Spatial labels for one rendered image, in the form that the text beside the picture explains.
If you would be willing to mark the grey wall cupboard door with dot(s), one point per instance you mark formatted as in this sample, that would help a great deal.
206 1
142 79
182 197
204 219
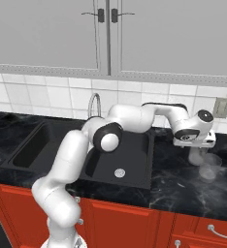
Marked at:
41 32
180 35

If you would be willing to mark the black double basin sink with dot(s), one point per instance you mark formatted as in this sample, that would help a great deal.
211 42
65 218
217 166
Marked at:
128 158

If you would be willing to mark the clear glass cup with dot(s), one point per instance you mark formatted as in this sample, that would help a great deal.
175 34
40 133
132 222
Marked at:
212 163

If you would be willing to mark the silver cupboard knob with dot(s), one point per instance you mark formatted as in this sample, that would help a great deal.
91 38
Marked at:
177 243
81 221
77 199

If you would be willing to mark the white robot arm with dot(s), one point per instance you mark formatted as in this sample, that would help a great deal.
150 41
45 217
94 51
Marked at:
67 161

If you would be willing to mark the red drawer front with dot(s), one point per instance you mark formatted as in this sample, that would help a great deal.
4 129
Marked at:
222 226

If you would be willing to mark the grey wall socket plate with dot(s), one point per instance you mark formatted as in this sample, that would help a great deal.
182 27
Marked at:
221 108

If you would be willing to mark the silver curved tap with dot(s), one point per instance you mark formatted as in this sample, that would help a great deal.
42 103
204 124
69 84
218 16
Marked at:
93 100

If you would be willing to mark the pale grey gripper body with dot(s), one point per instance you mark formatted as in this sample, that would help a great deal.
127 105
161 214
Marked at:
196 156

